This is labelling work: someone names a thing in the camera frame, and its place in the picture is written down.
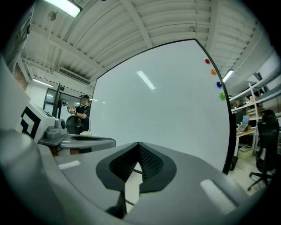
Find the round smoke detector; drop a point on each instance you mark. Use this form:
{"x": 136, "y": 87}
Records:
{"x": 52, "y": 16}

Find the ceiling security camera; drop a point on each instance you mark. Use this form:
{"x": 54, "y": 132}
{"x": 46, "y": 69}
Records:
{"x": 192, "y": 29}

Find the blue round magnet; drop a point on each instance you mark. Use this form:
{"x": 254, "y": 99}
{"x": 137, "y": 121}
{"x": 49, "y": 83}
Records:
{"x": 218, "y": 84}

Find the red round magnet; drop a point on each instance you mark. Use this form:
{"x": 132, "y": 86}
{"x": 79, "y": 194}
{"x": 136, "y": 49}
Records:
{"x": 207, "y": 61}

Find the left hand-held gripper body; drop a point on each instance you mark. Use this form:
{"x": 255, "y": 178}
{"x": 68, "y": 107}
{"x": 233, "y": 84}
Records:
{"x": 37, "y": 123}

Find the black office chair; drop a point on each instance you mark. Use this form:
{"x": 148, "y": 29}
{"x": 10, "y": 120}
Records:
{"x": 266, "y": 142}
{"x": 74, "y": 125}

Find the beige plastic box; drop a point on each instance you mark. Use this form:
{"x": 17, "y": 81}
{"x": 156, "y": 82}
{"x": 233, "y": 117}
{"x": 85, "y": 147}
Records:
{"x": 86, "y": 133}

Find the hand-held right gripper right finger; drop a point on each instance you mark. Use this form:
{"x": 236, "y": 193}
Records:
{"x": 186, "y": 175}

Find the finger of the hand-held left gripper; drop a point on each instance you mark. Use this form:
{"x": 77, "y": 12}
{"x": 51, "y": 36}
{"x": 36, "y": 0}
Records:
{"x": 92, "y": 146}
{"x": 92, "y": 138}

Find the orange round magnet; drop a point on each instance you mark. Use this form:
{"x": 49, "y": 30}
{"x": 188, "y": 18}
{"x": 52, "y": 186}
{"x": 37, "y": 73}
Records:
{"x": 213, "y": 71}

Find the ceiling air conditioner vent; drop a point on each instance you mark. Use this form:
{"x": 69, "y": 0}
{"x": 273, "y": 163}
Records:
{"x": 74, "y": 75}

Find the open grey laptop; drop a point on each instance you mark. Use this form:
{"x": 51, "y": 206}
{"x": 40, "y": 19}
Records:
{"x": 244, "y": 123}

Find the white whiteboard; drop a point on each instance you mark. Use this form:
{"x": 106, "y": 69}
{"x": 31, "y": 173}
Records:
{"x": 153, "y": 109}

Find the white storage shelf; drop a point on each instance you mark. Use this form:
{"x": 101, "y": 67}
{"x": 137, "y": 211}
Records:
{"x": 254, "y": 94}

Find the person's grey shirt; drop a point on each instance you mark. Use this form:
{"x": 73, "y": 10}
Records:
{"x": 19, "y": 33}

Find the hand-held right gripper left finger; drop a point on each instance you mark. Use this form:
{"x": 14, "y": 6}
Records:
{"x": 87, "y": 171}

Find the wooden office desk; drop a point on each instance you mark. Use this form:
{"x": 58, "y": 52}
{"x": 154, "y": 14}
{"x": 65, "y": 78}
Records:
{"x": 246, "y": 133}

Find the green round magnet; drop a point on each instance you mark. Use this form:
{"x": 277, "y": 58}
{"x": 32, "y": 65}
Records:
{"x": 222, "y": 96}

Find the black trash bin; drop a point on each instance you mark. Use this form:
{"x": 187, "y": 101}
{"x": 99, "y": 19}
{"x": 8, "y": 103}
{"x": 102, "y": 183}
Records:
{"x": 233, "y": 163}

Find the ceiling light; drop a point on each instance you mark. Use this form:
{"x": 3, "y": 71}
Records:
{"x": 42, "y": 82}
{"x": 65, "y": 6}
{"x": 228, "y": 75}

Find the white storage box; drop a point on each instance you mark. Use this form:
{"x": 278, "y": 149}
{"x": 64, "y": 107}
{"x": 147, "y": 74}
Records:
{"x": 246, "y": 152}

